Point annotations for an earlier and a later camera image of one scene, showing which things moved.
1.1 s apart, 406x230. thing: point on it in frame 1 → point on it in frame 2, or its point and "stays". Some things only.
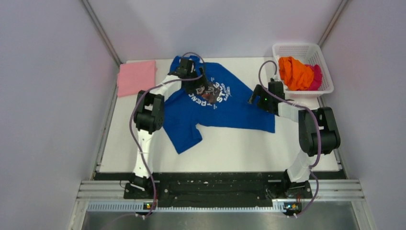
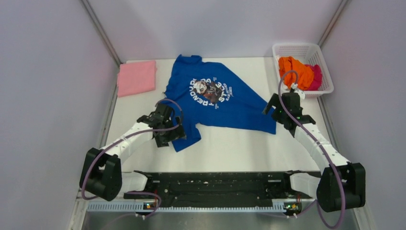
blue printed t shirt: (225, 100) stays
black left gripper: (199, 83) → (176, 133)
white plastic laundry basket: (308, 54) stays
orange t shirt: (296, 75) stays
